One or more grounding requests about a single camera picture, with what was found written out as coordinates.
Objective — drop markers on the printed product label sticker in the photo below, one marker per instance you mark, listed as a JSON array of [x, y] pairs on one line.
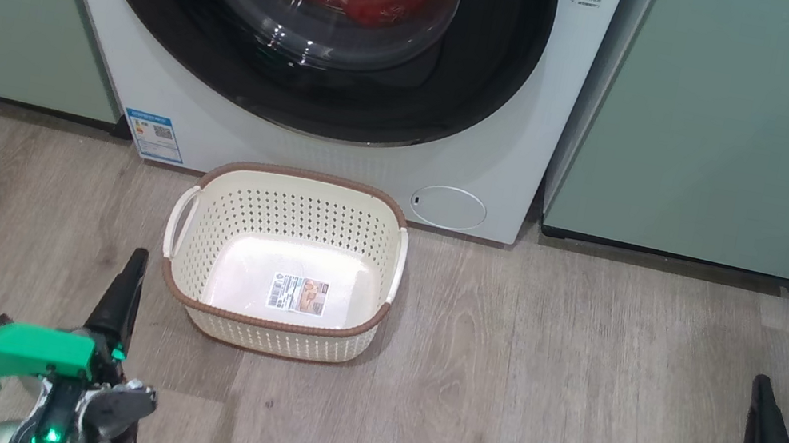
[[298, 294]]

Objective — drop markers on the blue energy label sticker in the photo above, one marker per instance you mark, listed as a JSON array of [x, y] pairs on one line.
[[154, 136]]

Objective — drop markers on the cream perforated basket brown rim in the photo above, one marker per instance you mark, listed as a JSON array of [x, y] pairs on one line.
[[297, 221]]

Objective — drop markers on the round white filter cover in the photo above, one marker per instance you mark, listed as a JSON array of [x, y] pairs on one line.
[[450, 208]]

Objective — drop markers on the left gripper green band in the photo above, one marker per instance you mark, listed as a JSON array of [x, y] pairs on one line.
[[27, 350]]

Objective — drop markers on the wide pale green cabinet panel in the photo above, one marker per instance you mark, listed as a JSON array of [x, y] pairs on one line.
[[728, 126]]

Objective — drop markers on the dark round washing machine door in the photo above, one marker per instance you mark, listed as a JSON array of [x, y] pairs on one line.
[[471, 64]]

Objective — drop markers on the white front-load washing machine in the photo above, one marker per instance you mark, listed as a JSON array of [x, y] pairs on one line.
[[141, 96]]

